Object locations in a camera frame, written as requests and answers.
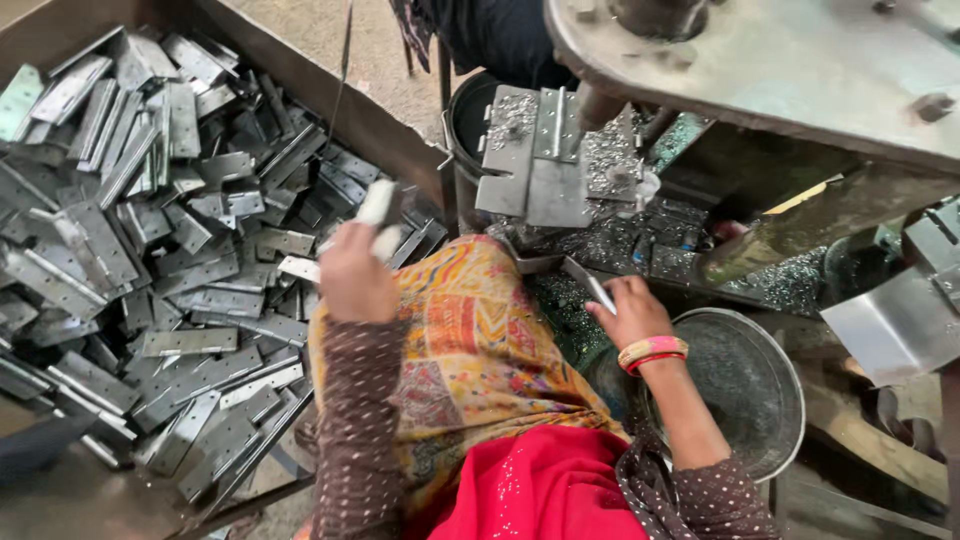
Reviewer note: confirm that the person's right hand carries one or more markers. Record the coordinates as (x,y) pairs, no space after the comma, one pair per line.
(637,315)

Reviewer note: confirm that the person's left hand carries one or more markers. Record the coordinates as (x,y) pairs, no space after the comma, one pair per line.
(356,281)

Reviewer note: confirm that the person's left fingers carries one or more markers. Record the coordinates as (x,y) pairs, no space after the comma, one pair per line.
(376,204)

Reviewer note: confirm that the single steel hinge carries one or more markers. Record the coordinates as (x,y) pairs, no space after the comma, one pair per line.
(298,268)
(556,124)
(586,281)

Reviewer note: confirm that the large brown metal crate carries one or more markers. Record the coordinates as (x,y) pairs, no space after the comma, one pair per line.
(375,120)

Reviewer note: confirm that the black bucket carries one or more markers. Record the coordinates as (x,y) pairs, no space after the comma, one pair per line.
(469,124)

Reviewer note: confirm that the steel drill jig plate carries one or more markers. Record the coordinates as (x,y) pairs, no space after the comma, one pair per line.
(510,161)

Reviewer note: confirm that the thin metal rod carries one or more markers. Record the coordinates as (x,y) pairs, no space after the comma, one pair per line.
(345,52)

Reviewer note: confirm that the patterned orange scarf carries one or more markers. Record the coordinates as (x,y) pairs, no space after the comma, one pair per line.
(480,352)

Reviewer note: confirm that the pile of metal hinges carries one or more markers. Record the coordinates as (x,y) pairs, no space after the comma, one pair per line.
(150,247)

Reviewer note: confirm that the drill press chuck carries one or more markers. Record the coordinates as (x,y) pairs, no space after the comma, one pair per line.
(598,106)

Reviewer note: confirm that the pink and gold bangle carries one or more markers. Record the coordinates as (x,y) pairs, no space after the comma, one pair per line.
(651,347)

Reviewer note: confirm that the thin red bangle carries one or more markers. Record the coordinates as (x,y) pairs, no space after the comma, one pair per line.
(654,361)

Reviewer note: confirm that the red garment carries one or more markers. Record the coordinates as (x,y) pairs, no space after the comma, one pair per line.
(532,495)

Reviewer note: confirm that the round grey metal bowl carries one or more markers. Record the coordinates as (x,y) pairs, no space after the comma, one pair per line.
(739,390)

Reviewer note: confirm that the dark grey flat object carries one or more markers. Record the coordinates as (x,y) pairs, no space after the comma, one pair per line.
(37,448)

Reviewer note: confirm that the grey drill press body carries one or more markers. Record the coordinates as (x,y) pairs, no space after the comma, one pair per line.
(780,67)

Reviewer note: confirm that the wooden plank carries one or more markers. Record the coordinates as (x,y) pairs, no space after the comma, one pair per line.
(877,442)

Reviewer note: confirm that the bent steel bracket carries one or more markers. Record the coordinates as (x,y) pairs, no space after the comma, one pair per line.
(892,322)

